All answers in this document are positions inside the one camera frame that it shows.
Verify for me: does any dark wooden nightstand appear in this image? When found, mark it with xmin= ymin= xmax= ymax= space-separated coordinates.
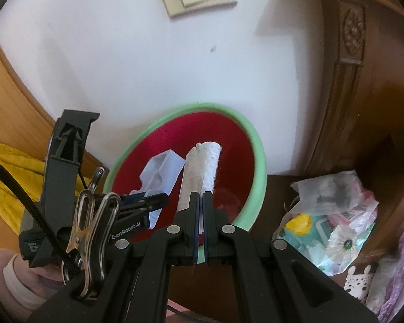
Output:
xmin=168 ymin=171 xmax=404 ymax=310

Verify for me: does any teal wet wipes packet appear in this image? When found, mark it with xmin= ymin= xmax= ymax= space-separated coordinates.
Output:
xmin=279 ymin=212 xmax=374 ymax=275

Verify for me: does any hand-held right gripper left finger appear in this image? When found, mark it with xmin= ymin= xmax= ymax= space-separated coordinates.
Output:
xmin=27 ymin=191 xmax=201 ymax=323

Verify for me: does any clear plastic tray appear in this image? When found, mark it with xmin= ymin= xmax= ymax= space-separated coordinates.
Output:
xmin=130 ymin=150 xmax=186 ymax=197

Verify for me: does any brown polka-dot cloth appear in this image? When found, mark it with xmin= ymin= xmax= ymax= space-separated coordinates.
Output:
xmin=343 ymin=264 xmax=374 ymax=305

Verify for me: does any carved wooden headboard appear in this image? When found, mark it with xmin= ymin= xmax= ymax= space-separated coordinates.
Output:
xmin=296 ymin=0 xmax=404 ymax=276

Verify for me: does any purple ruffled floral pillow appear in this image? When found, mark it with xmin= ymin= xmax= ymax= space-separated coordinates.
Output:
xmin=380 ymin=215 xmax=404 ymax=313

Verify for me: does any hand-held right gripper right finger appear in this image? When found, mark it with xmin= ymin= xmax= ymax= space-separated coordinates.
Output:
xmin=204 ymin=191 xmax=379 ymax=323

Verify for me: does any red bin with green rim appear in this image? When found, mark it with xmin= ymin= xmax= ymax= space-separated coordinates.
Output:
xmin=103 ymin=101 xmax=268 ymax=243

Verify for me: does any white sock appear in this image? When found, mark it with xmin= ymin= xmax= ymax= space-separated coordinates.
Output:
xmin=178 ymin=141 xmax=222 ymax=211

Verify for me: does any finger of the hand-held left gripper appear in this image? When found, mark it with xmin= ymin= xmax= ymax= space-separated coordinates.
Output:
xmin=135 ymin=209 xmax=163 ymax=230
xmin=117 ymin=192 xmax=169 ymax=213

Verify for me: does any silver metal spring clip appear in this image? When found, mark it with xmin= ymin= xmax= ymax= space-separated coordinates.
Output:
xmin=87 ymin=167 xmax=106 ymax=192
xmin=62 ymin=188 xmax=122 ymax=300

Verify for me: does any white cloth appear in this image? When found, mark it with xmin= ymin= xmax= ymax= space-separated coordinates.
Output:
xmin=365 ymin=259 xmax=396 ymax=307

